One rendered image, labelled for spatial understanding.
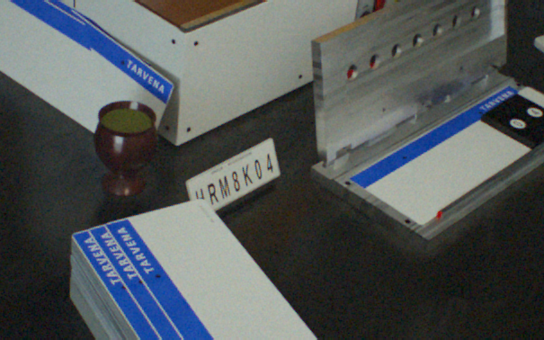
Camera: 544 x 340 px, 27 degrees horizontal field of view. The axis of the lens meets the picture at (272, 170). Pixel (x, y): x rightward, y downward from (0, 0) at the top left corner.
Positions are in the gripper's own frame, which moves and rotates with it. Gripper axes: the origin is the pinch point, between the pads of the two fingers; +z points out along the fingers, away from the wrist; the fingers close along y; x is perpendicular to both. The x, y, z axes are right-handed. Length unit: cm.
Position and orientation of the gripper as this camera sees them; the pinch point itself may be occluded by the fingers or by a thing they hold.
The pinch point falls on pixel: (539, 0)
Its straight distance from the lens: 162.8
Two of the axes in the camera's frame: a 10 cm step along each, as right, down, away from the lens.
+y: 6.8, -3.7, 6.3
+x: -7.3, -3.0, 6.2
